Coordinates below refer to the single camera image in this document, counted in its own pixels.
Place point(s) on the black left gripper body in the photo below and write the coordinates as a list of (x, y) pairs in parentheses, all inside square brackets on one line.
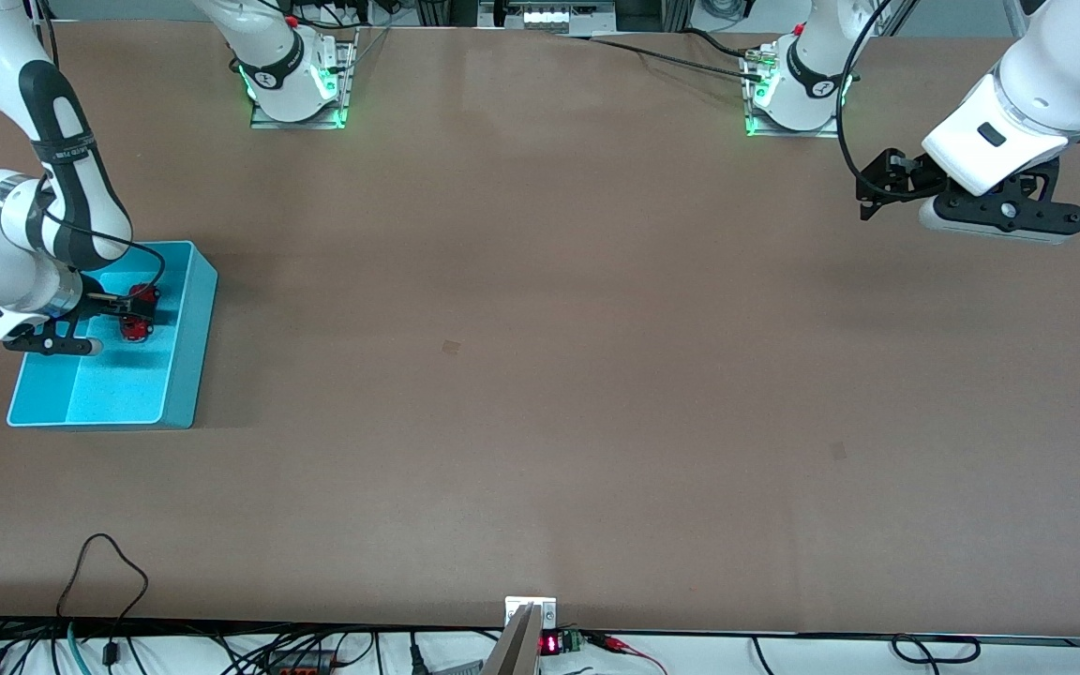
[(915, 174)]

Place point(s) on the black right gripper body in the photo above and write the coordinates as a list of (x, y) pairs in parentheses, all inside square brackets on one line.
[(99, 304)]

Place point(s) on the red beetle toy car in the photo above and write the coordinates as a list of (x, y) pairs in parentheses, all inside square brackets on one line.
[(137, 330)]

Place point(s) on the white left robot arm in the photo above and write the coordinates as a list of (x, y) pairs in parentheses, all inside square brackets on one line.
[(1046, 84)]

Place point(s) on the blue plastic box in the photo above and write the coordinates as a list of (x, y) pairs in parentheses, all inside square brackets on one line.
[(127, 384)]

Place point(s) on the black equipment with lit panel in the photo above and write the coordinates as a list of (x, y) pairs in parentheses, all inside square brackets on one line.
[(549, 14)]

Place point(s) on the red LED display module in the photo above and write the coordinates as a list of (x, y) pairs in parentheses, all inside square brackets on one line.
[(559, 643)]

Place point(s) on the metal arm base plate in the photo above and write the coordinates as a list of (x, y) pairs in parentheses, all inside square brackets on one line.
[(350, 75), (831, 131)]

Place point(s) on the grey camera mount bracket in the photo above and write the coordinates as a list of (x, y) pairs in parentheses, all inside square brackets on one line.
[(521, 647)]

